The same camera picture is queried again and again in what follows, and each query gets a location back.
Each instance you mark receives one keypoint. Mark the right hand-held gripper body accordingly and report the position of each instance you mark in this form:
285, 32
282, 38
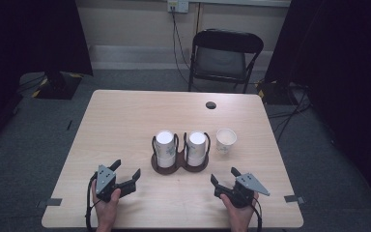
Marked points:
243, 193

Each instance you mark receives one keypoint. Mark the black folding chair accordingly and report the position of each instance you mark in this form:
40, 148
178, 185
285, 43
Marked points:
227, 40

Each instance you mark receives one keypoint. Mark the grey tape strip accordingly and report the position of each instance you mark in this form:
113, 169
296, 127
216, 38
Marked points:
292, 198
53, 202

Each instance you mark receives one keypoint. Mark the stack of floral paper cups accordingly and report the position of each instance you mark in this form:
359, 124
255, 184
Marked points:
196, 139
165, 138

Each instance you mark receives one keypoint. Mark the brown cup holder tray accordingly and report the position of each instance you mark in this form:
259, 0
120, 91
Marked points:
178, 166

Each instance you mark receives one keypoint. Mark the single floral paper cup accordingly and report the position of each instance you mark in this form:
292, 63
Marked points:
226, 137

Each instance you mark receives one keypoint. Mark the dark curtain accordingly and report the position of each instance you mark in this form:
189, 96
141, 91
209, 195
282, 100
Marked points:
351, 64

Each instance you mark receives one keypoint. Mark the black round table grommet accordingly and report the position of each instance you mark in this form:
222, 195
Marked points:
211, 105

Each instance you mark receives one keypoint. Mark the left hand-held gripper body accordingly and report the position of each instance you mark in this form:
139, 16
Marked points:
105, 180

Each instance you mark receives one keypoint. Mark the person's right hand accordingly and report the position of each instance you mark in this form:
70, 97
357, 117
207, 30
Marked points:
241, 216

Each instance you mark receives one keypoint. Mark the white wall outlet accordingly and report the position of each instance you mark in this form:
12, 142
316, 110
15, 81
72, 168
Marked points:
178, 5

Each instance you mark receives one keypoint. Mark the black stand base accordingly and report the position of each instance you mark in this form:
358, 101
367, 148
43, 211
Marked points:
277, 95
58, 88

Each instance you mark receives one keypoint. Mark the person's left hand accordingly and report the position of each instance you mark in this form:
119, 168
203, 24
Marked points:
106, 212

